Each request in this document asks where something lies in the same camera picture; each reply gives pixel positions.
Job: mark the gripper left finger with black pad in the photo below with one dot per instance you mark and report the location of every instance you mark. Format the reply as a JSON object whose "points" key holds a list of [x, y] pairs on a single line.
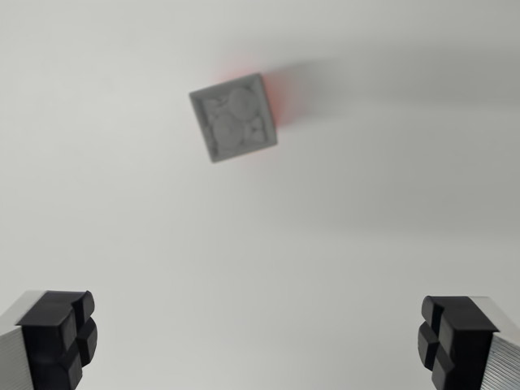
{"points": [[44, 345]]}

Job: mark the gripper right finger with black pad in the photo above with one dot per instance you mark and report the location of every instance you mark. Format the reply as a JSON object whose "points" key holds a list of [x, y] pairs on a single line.
{"points": [[467, 345]]}

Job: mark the grey embossed rubber cube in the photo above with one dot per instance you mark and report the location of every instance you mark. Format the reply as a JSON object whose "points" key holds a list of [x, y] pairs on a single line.
{"points": [[233, 118]]}

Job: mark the red embossed rubber cube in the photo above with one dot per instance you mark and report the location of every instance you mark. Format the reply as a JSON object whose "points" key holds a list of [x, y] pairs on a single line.
{"points": [[274, 101]]}

